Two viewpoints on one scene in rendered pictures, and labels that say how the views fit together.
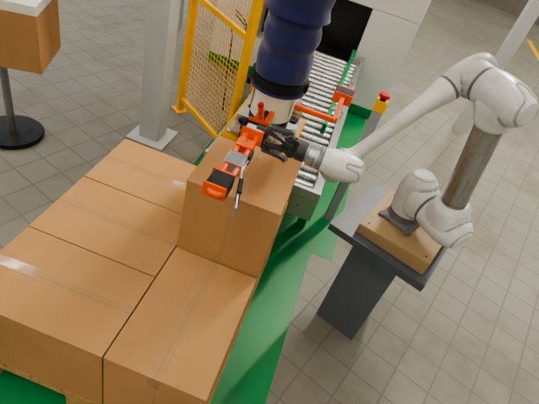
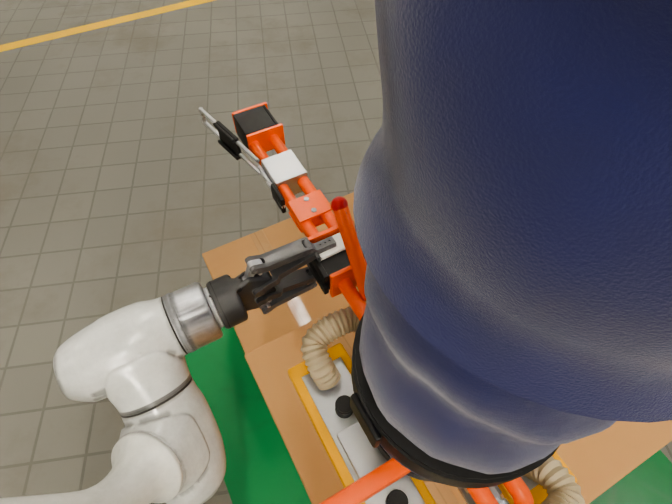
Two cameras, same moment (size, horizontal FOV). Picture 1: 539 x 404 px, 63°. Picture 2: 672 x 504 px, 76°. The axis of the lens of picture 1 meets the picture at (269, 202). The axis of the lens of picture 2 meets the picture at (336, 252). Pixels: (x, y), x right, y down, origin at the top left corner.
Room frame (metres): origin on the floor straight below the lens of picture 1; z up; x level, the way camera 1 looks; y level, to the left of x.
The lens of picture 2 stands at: (1.69, -0.08, 1.79)
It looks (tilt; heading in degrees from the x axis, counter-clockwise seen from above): 55 degrees down; 147
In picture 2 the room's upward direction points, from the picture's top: straight up
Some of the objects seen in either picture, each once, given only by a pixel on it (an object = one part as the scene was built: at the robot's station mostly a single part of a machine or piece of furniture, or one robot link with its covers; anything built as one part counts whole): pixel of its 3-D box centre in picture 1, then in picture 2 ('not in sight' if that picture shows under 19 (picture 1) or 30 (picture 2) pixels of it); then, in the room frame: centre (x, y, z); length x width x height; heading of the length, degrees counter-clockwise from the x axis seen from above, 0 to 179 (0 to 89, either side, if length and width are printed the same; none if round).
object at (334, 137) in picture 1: (341, 118); not in sight; (3.14, -0.33, 0.50); 2.31 x 0.05 x 0.19; 176
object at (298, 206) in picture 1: (257, 189); not in sight; (2.00, 0.09, 0.48); 0.70 x 0.03 x 0.15; 86
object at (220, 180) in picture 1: (218, 183); (258, 128); (1.03, 0.16, 1.23); 0.08 x 0.07 x 0.05; 176
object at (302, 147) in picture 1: (294, 148); (243, 293); (1.35, -0.03, 1.23); 0.09 x 0.07 x 0.08; 86
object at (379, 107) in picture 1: (352, 165); not in sight; (2.53, -0.45, 0.50); 0.07 x 0.07 x 1.00; 86
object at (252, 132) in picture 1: (254, 131); (342, 257); (1.37, 0.13, 1.23); 0.10 x 0.08 x 0.06; 86
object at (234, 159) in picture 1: (234, 163); (284, 174); (1.16, 0.15, 1.22); 0.07 x 0.07 x 0.04; 86
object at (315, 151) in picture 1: (314, 155); (196, 315); (1.35, -0.10, 1.23); 0.09 x 0.06 x 0.09; 176
